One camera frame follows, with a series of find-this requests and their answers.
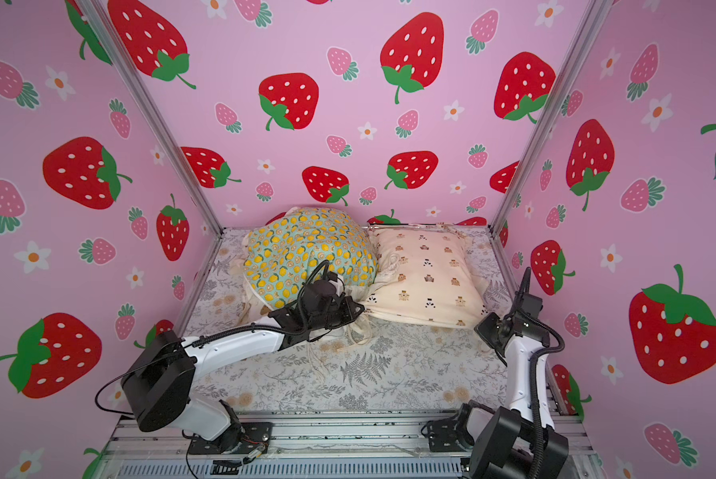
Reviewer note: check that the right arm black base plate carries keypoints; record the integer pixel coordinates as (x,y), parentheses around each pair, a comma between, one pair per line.
(448,435)

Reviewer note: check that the cream bear print pillow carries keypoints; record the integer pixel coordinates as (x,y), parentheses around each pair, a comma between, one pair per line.
(424,279)

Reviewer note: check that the aluminium frame post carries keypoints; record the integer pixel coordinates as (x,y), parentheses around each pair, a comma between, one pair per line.
(584,39)
(143,44)

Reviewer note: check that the cream large-bear print pillow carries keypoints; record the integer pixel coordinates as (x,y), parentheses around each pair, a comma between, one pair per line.
(254,307)

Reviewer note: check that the lemon print pillow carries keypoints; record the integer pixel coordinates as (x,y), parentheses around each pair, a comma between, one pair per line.
(282,255)

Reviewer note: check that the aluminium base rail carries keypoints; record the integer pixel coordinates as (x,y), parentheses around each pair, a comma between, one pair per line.
(345,444)

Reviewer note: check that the floral grey table mat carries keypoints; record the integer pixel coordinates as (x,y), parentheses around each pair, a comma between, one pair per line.
(401,367)

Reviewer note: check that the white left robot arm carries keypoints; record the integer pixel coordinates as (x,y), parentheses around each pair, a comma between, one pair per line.
(158,385)

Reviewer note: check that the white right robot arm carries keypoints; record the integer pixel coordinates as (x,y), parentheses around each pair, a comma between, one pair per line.
(519,440)

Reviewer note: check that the right aluminium frame post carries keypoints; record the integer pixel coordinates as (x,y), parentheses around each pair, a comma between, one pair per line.
(584,39)

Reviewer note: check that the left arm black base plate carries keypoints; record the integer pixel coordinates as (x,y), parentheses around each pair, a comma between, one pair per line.
(244,440)

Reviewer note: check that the left aluminium frame post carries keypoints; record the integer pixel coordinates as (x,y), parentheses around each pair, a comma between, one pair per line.
(143,44)

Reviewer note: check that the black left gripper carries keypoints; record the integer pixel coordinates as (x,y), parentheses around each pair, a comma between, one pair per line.
(348,314)

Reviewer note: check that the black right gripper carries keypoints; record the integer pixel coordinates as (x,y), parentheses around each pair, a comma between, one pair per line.
(526,305)

